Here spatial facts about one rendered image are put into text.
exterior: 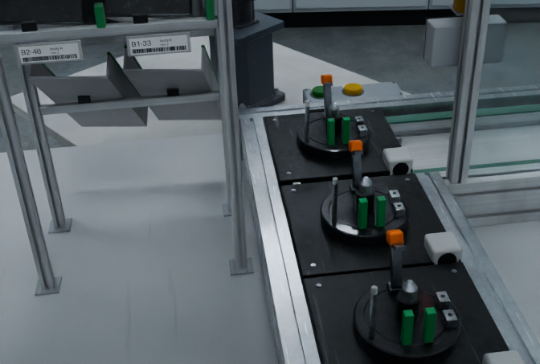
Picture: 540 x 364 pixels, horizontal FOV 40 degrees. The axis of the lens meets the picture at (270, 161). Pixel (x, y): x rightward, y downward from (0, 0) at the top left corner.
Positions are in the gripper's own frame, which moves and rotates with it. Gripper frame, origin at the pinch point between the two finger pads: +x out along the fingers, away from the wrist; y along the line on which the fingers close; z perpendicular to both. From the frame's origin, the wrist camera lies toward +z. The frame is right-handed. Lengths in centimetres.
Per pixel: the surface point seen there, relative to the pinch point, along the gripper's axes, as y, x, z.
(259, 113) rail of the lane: 26.8, 9.4, -26.5
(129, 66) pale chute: 8.8, 23.0, 4.0
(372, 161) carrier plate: 49, 27, -18
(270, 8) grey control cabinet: 5, -217, -217
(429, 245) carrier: 56, 51, -6
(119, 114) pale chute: 2.9, 20.9, -11.5
